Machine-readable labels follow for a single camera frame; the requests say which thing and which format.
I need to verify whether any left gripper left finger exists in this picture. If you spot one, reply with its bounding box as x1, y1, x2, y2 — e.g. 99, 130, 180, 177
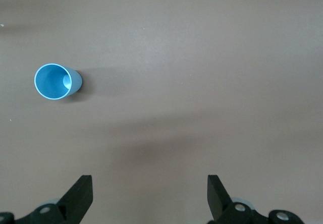
26, 175, 93, 224

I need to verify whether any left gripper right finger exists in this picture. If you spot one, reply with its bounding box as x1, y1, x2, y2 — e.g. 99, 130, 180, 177
207, 175, 260, 224

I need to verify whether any blue plastic cup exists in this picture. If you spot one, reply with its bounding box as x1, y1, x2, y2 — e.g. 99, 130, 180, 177
34, 63, 83, 100

